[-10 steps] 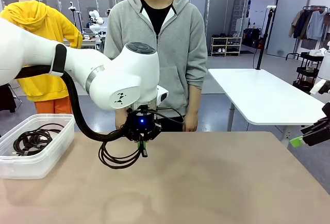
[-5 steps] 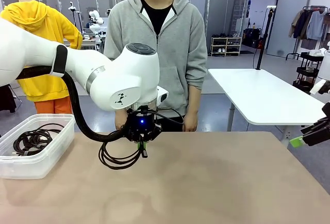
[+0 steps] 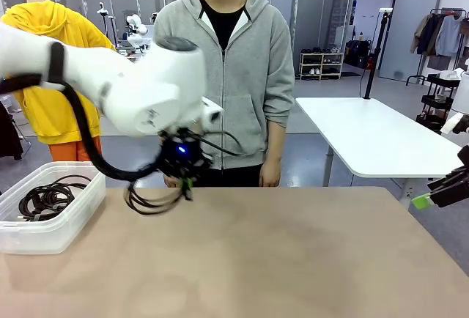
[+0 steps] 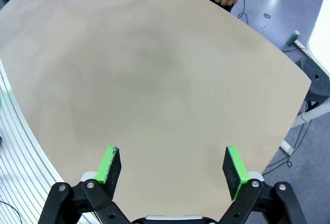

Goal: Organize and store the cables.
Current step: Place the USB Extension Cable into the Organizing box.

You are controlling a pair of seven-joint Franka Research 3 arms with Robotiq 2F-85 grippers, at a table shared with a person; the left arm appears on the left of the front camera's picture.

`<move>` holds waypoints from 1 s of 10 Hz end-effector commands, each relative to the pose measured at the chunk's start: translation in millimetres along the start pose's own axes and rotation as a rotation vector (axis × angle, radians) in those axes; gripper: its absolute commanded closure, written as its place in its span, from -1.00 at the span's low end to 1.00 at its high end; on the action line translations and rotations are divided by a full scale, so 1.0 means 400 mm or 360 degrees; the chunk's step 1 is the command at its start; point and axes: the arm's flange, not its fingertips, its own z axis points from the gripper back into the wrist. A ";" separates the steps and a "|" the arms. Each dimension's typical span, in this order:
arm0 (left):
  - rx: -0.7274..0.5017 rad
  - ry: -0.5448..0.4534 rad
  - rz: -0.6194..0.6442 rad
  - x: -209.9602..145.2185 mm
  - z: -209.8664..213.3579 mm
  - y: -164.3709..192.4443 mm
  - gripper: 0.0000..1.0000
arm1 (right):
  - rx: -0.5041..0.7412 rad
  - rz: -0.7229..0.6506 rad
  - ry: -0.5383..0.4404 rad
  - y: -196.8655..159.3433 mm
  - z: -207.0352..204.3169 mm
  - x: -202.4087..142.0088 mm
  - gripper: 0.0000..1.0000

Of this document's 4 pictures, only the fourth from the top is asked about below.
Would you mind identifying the thin black floor cable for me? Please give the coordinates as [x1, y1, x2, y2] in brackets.
[237, 0, 250, 26]

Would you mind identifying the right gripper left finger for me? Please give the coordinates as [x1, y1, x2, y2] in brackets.
[38, 145, 130, 224]

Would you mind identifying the ribbed aluminium frame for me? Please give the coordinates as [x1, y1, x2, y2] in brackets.
[0, 58, 100, 224]

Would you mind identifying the dark green cylinder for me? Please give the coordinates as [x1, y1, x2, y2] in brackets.
[287, 29, 301, 47]

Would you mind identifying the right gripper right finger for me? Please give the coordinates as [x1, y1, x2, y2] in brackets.
[218, 146, 307, 224]

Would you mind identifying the black weighted base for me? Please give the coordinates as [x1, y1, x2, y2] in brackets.
[295, 57, 330, 113]

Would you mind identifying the white side table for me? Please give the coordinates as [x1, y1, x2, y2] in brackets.
[279, 0, 330, 156]

